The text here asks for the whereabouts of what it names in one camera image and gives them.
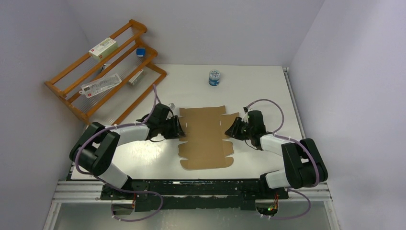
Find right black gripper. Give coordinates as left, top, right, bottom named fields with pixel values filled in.
left=225, top=116, right=254, bottom=141

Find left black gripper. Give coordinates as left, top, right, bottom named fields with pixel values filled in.
left=158, top=115, right=185, bottom=139

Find brown cardboard box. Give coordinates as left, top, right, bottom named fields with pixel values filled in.
left=178, top=105, right=239, bottom=170

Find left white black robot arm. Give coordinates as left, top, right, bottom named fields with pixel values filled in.
left=69, top=103, right=185, bottom=199

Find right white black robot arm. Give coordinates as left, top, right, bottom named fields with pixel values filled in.
left=225, top=110, right=328, bottom=198

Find small grey white box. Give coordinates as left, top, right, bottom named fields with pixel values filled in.
left=128, top=69, right=146, bottom=86

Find green white carton box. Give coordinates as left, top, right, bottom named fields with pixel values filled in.
left=89, top=37, right=118, bottom=62

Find blue white round jar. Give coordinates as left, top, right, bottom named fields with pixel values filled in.
left=208, top=69, right=221, bottom=86

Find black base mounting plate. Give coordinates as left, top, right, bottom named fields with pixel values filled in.
left=100, top=179, right=289, bottom=212

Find orange wooden rack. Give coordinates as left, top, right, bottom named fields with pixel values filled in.
left=45, top=19, right=167, bottom=125

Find small blue cube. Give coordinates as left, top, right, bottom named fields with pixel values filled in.
left=135, top=47, right=146, bottom=58

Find clear plastic packet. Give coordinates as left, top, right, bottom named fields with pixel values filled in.
left=79, top=73, right=122, bottom=98

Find aluminium frame rails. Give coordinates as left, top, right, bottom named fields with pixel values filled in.
left=42, top=67, right=341, bottom=230

